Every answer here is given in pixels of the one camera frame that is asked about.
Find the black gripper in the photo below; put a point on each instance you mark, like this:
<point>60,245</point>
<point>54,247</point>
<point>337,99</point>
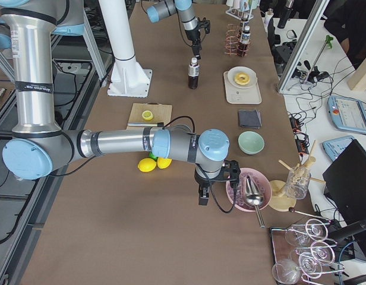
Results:
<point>201,178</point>
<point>194,36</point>

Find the tea bottle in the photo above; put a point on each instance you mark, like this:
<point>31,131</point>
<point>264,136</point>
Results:
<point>244,41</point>
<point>193,73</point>
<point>243,20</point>

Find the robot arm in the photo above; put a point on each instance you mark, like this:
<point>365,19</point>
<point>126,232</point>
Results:
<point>186,14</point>
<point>39,145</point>

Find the cream tray with bunny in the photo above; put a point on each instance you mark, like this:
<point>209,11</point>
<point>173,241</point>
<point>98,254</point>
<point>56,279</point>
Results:
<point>236,95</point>

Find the lower whole yellow lemon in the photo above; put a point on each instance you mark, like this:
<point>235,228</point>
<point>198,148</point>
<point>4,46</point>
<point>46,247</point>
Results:
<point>163,163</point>

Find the whole yellow lemon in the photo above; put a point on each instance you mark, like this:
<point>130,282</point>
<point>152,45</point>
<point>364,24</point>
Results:
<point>147,165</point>
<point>163,163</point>

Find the steel ice scoop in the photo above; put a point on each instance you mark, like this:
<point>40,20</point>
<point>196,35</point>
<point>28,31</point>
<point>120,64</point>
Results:
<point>252,196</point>

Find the white round plate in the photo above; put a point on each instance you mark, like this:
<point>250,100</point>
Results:
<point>249,71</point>

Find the pink ice bowl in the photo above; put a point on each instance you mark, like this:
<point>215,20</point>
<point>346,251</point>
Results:
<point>261,183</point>

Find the upper whole yellow lemon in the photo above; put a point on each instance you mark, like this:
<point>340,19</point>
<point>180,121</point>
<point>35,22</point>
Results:
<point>147,165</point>

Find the green lime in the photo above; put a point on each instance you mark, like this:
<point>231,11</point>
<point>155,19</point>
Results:
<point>152,156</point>

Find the mint green bowl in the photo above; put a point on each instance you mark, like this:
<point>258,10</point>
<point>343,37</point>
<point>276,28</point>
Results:
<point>251,142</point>

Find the bamboo cutting board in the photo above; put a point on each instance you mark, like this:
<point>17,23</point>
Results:
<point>162,113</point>

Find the steel muddler black tip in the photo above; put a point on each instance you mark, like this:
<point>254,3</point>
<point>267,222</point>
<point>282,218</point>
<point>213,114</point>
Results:
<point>142,124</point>

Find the half lemon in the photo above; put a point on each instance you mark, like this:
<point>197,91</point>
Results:
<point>147,115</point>

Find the grey folded cloth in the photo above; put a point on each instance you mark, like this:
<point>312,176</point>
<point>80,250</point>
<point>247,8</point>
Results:
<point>249,119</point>

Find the glass jar with sticks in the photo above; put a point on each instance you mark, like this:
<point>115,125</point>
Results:
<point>298,179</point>

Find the wine glass rack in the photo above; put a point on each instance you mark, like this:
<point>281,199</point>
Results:
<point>303,252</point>

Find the blue teach pendant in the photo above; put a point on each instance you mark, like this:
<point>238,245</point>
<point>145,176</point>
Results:
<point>347,114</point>
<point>334,147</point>

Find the copper wire bottle rack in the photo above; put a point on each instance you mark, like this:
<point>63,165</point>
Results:
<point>232,40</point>

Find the glazed ring donut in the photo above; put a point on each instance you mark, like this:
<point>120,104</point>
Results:
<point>241,78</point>

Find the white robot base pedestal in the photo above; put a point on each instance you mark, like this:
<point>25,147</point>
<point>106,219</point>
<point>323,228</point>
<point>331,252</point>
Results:
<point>128,78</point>

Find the aluminium frame post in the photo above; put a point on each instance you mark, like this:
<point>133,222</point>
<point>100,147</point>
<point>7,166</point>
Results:
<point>307,31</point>

